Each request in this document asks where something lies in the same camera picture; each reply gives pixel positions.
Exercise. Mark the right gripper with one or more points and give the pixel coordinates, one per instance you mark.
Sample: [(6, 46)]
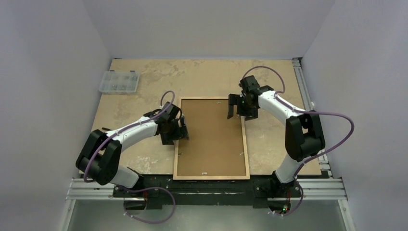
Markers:
[(237, 104)]

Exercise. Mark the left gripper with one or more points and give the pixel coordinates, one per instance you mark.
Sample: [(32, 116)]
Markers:
[(180, 133)]

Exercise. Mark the brown backing board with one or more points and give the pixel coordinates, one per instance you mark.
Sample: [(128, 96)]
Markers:
[(210, 137)]

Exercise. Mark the black wooden picture frame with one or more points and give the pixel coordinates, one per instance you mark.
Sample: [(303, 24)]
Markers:
[(210, 177)]

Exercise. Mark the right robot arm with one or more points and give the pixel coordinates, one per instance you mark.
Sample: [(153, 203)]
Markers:
[(303, 131)]

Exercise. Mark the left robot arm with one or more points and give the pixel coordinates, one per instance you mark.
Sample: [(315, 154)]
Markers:
[(100, 155)]

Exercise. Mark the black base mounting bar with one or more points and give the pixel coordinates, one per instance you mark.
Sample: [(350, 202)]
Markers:
[(260, 191)]

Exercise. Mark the clear plastic organizer box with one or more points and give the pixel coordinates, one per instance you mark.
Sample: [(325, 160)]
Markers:
[(119, 82)]

